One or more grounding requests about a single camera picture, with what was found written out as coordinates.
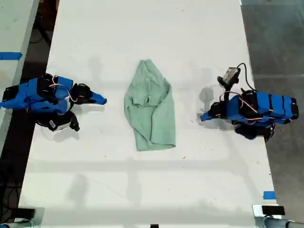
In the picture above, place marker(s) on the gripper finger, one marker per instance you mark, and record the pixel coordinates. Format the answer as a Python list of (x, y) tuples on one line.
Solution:
[(209, 119), (98, 97), (206, 114), (89, 101)]

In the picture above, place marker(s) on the pale green T-shirt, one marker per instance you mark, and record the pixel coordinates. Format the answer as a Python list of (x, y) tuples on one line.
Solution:
[(149, 111)]

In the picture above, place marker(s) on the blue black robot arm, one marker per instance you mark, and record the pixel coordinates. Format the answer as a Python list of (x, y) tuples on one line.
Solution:
[(26, 92), (273, 104)]

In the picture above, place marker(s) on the long blue tape strip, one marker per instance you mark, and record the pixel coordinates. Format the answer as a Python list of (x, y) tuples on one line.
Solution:
[(10, 56)]

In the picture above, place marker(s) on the blue tape square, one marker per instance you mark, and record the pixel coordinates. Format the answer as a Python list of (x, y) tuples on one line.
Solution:
[(269, 195)]

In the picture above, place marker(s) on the small black box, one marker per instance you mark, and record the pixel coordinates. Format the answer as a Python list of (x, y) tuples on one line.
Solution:
[(23, 212), (273, 210)]

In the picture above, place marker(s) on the tiny black clip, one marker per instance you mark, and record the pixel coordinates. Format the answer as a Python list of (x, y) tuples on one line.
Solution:
[(154, 226)]

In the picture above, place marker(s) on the grey pipe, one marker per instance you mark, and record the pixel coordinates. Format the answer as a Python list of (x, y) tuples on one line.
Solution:
[(14, 225), (282, 223)]

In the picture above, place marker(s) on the gripper camera stalk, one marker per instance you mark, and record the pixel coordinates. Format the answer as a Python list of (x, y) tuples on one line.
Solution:
[(227, 92), (74, 121)]

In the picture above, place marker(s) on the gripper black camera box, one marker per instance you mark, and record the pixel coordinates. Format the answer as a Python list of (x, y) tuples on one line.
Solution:
[(230, 74), (59, 124)]

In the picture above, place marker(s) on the metal table bracket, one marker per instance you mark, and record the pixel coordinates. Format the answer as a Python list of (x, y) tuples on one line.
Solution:
[(257, 217), (39, 217)]

